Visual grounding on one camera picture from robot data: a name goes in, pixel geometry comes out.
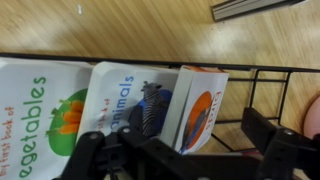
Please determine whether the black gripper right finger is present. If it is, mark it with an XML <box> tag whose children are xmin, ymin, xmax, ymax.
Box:
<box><xmin>241</xmin><ymin>107</ymin><xmax>320</xmax><ymax>180</ymax></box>

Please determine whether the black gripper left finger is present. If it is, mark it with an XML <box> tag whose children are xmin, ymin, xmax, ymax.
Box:
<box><xmin>54</xmin><ymin>131</ymin><xmax>107</xmax><ymax>180</ymax></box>

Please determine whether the white and orange book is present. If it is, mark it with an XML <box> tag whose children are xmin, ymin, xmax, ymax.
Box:
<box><xmin>160</xmin><ymin>65</ymin><xmax>229</xmax><ymax>155</ymax></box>

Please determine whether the white animals book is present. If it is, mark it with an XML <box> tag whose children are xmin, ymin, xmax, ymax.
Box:
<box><xmin>77</xmin><ymin>62</ymin><xmax>179</xmax><ymax>138</ymax></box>

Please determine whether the white vegetables book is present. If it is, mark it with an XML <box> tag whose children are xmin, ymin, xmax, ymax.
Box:
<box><xmin>0</xmin><ymin>58</ymin><xmax>93</xmax><ymax>180</ymax></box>

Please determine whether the pink plastic mug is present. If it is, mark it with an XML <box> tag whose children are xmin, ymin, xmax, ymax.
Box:
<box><xmin>303</xmin><ymin>96</ymin><xmax>320</xmax><ymax>139</ymax></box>

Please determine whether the black wire book rack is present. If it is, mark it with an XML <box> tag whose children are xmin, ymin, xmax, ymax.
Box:
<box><xmin>0</xmin><ymin>52</ymin><xmax>320</xmax><ymax>152</ymax></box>

